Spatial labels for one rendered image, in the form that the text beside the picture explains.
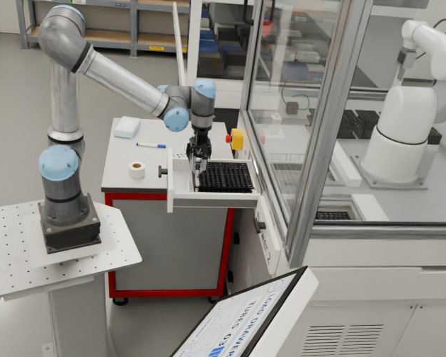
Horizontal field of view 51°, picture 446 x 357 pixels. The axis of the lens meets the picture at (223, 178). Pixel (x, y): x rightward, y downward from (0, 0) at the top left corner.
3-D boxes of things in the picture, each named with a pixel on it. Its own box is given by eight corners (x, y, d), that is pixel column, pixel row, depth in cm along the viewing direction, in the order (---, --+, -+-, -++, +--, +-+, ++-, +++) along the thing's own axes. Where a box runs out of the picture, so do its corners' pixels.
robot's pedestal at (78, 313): (52, 406, 190) (28, 271, 148) (41, 347, 212) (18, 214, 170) (124, 382, 202) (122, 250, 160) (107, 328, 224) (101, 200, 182)
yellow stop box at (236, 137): (230, 149, 210) (232, 135, 206) (228, 142, 216) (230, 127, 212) (241, 150, 211) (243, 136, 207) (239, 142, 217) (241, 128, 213)
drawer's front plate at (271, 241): (270, 275, 150) (275, 249, 144) (254, 218, 173) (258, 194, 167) (275, 275, 150) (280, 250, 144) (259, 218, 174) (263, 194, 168)
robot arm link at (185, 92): (157, 94, 146) (192, 95, 148) (157, 80, 155) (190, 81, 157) (157, 117, 151) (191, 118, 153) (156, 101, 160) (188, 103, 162)
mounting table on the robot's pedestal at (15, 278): (1, 321, 145) (-4, 295, 139) (-8, 232, 178) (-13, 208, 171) (142, 285, 164) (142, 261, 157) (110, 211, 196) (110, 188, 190)
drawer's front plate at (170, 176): (167, 213, 171) (168, 188, 165) (166, 170, 194) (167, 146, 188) (172, 213, 171) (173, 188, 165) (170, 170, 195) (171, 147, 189)
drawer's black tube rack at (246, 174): (193, 200, 176) (195, 186, 172) (190, 174, 190) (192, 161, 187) (251, 201, 179) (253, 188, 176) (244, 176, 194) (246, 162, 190)
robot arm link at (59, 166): (40, 200, 149) (32, 164, 141) (47, 176, 160) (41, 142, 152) (79, 199, 151) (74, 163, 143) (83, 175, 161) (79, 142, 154)
